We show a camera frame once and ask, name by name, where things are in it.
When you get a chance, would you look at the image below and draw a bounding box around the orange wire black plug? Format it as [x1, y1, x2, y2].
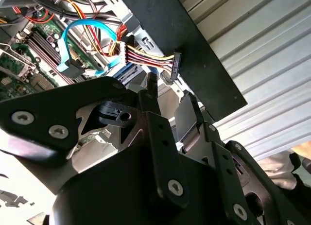
[116, 39, 182, 81]

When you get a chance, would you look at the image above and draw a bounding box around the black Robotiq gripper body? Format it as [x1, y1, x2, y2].
[51, 142, 233, 225]

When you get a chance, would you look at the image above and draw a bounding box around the light blue wire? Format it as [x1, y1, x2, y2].
[57, 19, 117, 77]

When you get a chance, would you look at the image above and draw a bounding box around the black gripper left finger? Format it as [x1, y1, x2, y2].
[0, 73, 190, 210]

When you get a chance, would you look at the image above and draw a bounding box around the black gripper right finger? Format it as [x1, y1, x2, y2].
[174, 90, 306, 225]

